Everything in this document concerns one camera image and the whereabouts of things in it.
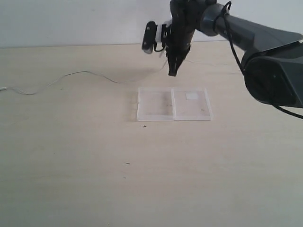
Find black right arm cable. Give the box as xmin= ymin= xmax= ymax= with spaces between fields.
xmin=213 ymin=1 xmax=303 ymax=119

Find white wired earphones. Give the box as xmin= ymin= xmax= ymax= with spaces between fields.
xmin=0 ymin=58 xmax=240 ymax=96

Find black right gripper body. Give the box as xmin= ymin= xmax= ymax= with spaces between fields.
xmin=166 ymin=0 xmax=204 ymax=64

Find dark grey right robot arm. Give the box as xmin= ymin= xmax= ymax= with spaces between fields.
xmin=166 ymin=0 xmax=303 ymax=108

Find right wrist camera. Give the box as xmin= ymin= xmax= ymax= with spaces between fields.
xmin=142 ymin=20 xmax=172 ymax=54

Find clear plastic hinged case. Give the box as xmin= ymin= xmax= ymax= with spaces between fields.
xmin=128 ymin=87 xmax=214 ymax=122

